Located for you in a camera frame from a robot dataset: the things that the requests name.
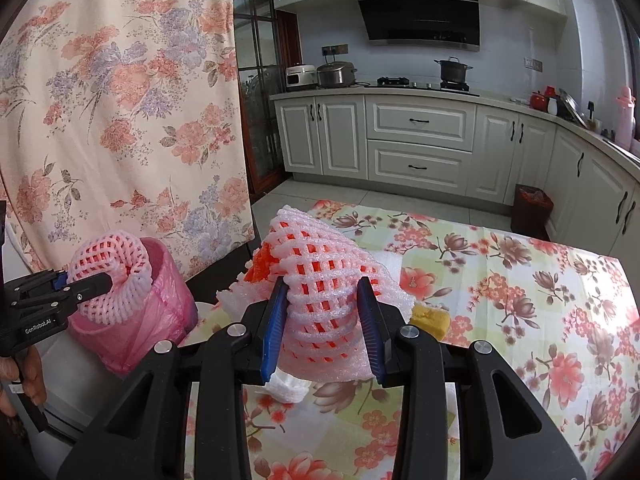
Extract black cooking pot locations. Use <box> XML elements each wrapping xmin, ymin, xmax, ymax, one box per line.
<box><xmin>434</xmin><ymin>56</ymin><xmax>473</xmax><ymax>83</ymax></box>

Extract black range hood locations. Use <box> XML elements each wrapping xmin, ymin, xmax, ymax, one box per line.
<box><xmin>350</xmin><ymin>0</ymin><xmax>481</xmax><ymax>52</ymax></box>

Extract person's left hand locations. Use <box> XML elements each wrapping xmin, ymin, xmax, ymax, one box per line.
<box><xmin>0</xmin><ymin>347</ymin><xmax>47</xmax><ymax>417</ymax></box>

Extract bin with pink bag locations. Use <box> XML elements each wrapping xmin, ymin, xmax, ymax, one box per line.
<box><xmin>67</xmin><ymin>237</ymin><xmax>198</xmax><ymax>376</ymax></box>

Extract floral tablecloth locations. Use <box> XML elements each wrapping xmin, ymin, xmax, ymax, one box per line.
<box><xmin>182</xmin><ymin>199</ymin><xmax>640</xmax><ymax>480</ymax></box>

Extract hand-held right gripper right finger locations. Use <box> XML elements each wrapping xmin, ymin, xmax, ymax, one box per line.
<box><xmin>356</xmin><ymin>276</ymin><xmax>586</xmax><ymax>480</ymax></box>

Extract white stool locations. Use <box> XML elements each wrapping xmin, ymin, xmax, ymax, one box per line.
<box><xmin>30</xmin><ymin>300</ymin><xmax>221</xmax><ymax>443</ymax></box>

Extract black metal stand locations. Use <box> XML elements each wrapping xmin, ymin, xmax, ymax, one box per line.
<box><xmin>246</xmin><ymin>210</ymin><xmax>262</xmax><ymax>272</ymax></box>

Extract wooden glass door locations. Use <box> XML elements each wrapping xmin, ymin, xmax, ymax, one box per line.
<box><xmin>232</xmin><ymin>0</ymin><xmax>301</xmax><ymax>196</ymax></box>

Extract white lower cabinets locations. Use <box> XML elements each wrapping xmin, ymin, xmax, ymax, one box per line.
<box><xmin>272</xmin><ymin>92</ymin><xmax>640</xmax><ymax>271</ymax></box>

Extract dark bin with red bag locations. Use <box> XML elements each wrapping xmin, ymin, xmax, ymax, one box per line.
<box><xmin>511</xmin><ymin>184</ymin><xmax>555</xmax><ymax>241</ymax></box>

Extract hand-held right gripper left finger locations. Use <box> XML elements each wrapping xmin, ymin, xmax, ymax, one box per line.
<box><xmin>57</xmin><ymin>277</ymin><xmax>290</xmax><ymax>480</ymax></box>

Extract black gas stove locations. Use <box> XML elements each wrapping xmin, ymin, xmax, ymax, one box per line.
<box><xmin>376</xmin><ymin>76</ymin><xmax>480</xmax><ymax>96</ymax></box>

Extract pink thermos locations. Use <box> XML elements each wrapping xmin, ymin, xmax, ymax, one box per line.
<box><xmin>615</xmin><ymin>86</ymin><xmax>637</xmax><ymax>146</ymax></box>

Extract white kitchen appliance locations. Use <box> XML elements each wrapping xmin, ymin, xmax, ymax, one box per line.
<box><xmin>285</xmin><ymin>64</ymin><xmax>319</xmax><ymax>90</ymax></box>

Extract red kettle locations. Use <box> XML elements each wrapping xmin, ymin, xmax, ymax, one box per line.
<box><xmin>530</xmin><ymin>86</ymin><xmax>558</xmax><ymax>110</ymax></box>

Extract floral curtain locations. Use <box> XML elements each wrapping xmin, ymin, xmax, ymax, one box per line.
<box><xmin>0</xmin><ymin>0</ymin><xmax>256</xmax><ymax>281</ymax></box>

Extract yellow sponge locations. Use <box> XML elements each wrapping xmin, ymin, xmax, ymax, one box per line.
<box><xmin>410</xmin><ymin>306</ymin><xmax>449</xmax><ymax>341</ymax></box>

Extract metal pot lid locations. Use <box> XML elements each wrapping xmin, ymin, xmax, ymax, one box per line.
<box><xmin>557</xmin><ymin>89</ymin><xmax>588</xmax><ymax>128</ymax></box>

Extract silver rice cooker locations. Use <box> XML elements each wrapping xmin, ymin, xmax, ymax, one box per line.
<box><xmin>316</xmin><ymin>60</ymin><xmax>358</xmax><ymax>88</ymax></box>

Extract pink foam fruit net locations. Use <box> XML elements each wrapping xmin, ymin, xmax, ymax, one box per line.
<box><xmin>265</xmin><ymin>205</ymin><xmax>416</xmax><ymax>383</ymax></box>
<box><xmin>66</xmin><ymin>230</ymin><xmax>153</xmax><ymax>330</ymax></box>

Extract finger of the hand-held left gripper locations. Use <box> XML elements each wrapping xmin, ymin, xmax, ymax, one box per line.
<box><xmin>5</xmin><ymin>270</ymin><xmax>68</xmax><ymax>301</ymax></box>
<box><xmin>10</xmin><ymin>274</ymin><xmax>113</xmax><ymax>318</ymax></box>

